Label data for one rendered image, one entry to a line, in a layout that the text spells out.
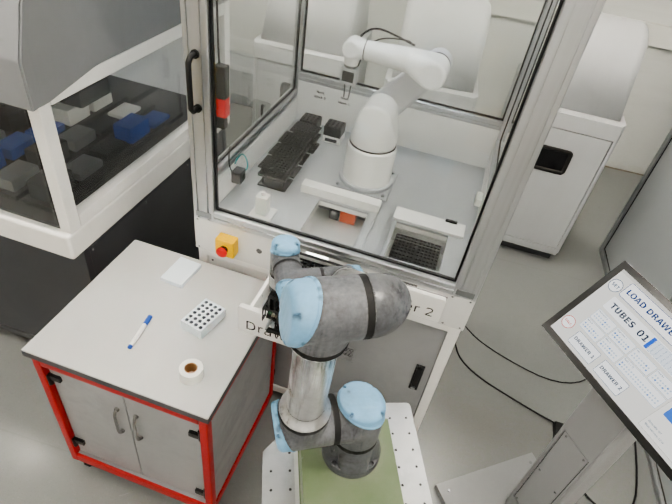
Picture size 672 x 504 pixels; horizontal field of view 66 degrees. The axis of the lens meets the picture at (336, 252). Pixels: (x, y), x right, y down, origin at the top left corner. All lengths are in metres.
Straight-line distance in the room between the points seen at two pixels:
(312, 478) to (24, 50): 1.32
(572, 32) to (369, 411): 0.96
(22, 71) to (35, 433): 1.51
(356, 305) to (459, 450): 1.75
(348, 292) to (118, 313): 1.13
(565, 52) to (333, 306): 0.82
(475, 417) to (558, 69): 1.76
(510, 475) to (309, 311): 1.82
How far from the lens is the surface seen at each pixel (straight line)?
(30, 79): 1.68
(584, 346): 1.70
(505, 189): 1.50
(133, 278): 1.96
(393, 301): 0.88
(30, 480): 2.48
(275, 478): 1.48
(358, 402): 1.22
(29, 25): 1.66
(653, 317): 1.68
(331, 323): 0.84
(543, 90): 1.38
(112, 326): 1.82
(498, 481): 2.49
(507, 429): 2.69
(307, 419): 1.14
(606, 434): 1.86
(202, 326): 1.72
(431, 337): 1.91
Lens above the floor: 2.10
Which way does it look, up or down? 40 degrees down
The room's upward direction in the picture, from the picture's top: 9 degrees clockwise
